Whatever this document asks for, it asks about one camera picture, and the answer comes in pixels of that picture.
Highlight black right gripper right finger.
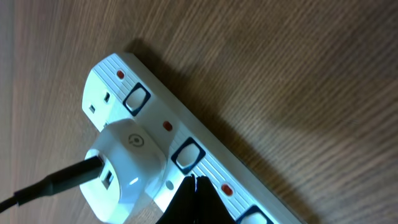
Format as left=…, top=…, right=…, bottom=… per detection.
left=195, top=176, right=236, bottom=224

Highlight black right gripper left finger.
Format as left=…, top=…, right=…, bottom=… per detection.
left=156, top=175, right=196, bottom=224

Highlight black USB charging cable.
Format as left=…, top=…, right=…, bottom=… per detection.
left=0, top=155, right=105, bottom=214

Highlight white power strip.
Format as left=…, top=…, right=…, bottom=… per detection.
left=82, top=53, right=299, bottom=223

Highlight white USB charger plug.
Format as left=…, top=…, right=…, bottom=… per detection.
left=80, top=119, right=167, bottom=223

